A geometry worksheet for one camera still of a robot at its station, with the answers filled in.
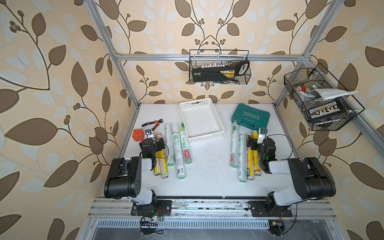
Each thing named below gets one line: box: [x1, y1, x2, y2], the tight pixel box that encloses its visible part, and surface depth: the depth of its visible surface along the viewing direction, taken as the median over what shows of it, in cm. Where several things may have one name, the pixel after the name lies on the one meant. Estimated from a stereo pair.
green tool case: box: [231, 103, 271, 131], surface depth 109 cm
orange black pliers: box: [141, 118, 164, 131], surface depth 110 cm
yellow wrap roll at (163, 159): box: [156, 132, 169, 179], surface depth 88 cm
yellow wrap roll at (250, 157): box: [246, 132, 255, 181], surface depth 88 cm
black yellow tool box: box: [191, 60, 250, 82], surface depth 84 cm
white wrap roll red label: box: [178, 121, 193, 165], surface depth 95 cm
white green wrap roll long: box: [172, 132, 187, 180], surface depth 90 cm
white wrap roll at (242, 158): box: [238, 134, 248, 183], surface depth 89 cm
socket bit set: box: [308, 101, 346, 120], surface depth 69 cm
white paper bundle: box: [311, 88, 359, 100], surface depth 63 cm
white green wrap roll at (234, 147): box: [230, 124, 239, 168], surface depth 95 cm
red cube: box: [132, 129, 145, 142], surface depth 99 cm
